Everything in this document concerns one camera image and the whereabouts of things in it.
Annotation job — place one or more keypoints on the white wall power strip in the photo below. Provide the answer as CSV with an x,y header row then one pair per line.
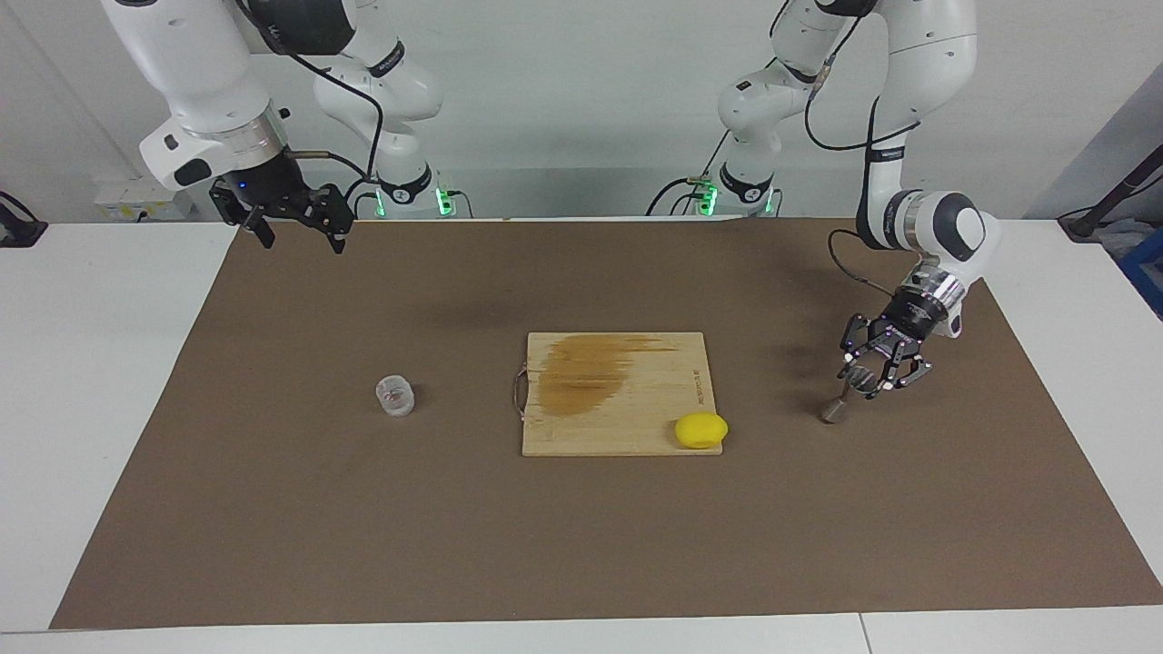
x,y
145,200

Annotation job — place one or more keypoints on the yellow lemon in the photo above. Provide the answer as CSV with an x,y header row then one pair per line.
x,y
700,431

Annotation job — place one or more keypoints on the blue box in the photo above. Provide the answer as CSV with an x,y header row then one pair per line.
x,y
1147,272

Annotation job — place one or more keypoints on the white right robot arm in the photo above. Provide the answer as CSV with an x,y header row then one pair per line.
x,y
200,82

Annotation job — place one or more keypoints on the small clear glass cup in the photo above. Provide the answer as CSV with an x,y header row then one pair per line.
x,y
395,397

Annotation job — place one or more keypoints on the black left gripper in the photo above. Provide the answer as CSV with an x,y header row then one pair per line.
x,y
909,318

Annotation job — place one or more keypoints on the brown table mat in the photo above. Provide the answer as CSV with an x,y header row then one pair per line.
x,y
581,536

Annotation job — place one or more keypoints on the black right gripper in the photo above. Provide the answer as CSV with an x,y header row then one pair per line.
x,y
268,191

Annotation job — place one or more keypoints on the black stand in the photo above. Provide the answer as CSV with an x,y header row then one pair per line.
x,y
1113,195

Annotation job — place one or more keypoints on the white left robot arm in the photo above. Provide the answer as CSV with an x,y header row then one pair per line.
x,y
918,54

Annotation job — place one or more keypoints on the steel double jigger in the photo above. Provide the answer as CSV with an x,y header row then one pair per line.
x,y
834,411

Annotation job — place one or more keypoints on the wooden cutting board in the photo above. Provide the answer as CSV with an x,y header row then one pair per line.
x,y
636,400

